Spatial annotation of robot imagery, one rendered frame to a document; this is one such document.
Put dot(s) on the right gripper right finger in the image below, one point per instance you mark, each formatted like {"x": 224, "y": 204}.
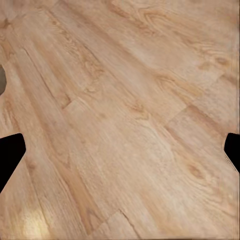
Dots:
{"x": 232, "y": 149}

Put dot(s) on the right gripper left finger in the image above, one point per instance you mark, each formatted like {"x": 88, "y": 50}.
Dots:
{"x": 12, "y": 150}

